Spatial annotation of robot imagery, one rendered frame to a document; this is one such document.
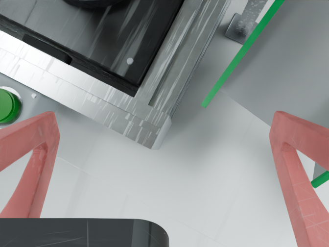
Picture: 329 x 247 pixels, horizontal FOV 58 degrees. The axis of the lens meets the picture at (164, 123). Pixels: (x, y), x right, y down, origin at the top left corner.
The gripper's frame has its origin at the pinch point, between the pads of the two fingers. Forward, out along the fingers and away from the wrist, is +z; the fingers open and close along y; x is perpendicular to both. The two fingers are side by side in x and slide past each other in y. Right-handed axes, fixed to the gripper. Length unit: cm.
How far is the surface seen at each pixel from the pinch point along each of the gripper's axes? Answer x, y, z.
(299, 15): -0.5, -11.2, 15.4
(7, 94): 9.8, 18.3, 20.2
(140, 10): 2.0, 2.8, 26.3
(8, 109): 11.1, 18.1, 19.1
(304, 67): 3.8, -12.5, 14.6
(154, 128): 13.5, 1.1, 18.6
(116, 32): 4.0, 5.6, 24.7
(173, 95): 10.0, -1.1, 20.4
